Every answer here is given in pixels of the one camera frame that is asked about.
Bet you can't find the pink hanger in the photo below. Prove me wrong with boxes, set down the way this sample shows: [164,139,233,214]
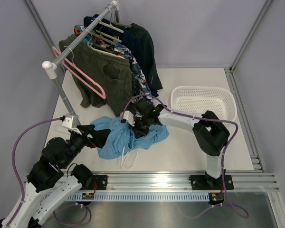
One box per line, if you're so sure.
[61,46,106,99]

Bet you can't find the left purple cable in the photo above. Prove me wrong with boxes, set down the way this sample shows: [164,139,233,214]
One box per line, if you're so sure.
[4,116,62,226]

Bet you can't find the purple cable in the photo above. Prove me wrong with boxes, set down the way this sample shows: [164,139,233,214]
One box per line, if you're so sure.
[122,94,250,219]
[4,116,62,226]

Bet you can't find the navy blue shorts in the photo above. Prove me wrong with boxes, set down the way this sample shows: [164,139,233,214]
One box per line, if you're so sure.
[94,22,146,74]

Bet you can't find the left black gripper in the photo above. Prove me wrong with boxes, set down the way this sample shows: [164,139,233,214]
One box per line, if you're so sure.
[61,124,110,168]

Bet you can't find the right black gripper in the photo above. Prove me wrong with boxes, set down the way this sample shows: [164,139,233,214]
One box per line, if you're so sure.
[129,114,151,137]

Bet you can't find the patterned colourful shorts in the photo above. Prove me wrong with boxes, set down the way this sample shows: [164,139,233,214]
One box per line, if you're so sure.
[83,34,158,97]

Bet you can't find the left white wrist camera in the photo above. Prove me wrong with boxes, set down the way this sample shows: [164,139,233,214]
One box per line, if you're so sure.
[61,114,79,132]

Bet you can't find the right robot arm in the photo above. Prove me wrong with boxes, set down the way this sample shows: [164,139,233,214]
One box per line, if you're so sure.
[126,99,230,189]

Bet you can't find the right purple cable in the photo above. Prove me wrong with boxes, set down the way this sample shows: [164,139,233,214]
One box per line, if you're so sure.
[122,94,250,219]

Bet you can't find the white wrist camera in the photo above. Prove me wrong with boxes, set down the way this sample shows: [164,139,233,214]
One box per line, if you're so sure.
[61,114,79,132]
[120,110,135,127]

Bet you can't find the light blue shorts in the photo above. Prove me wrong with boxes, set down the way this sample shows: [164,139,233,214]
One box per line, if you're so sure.
[90,116,169,171]

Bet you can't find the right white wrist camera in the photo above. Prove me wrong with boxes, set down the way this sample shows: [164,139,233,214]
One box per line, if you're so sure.
[120,110,135,127]

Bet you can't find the aluminium mounting rail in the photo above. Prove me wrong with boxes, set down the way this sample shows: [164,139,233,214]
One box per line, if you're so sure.
[26,172,280,202]

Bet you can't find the beige wooden hanger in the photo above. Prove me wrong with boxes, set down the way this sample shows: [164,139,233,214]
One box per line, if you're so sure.
[102,19,131,28]
[90,47,116,56]
[101,23,124,34]
[96,30,122,43]

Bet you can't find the white perforated plastic basket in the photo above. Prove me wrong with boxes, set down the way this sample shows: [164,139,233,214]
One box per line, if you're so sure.
[171,86,238,121]

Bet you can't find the metal clothes rack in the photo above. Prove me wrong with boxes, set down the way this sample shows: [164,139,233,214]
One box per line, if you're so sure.
[42,0,119,115]

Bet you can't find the olive green shorts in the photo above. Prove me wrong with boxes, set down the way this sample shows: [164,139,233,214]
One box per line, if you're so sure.
[67,41,134,116]

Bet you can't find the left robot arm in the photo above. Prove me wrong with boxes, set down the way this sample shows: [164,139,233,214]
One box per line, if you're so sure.
[0,125,110,228]

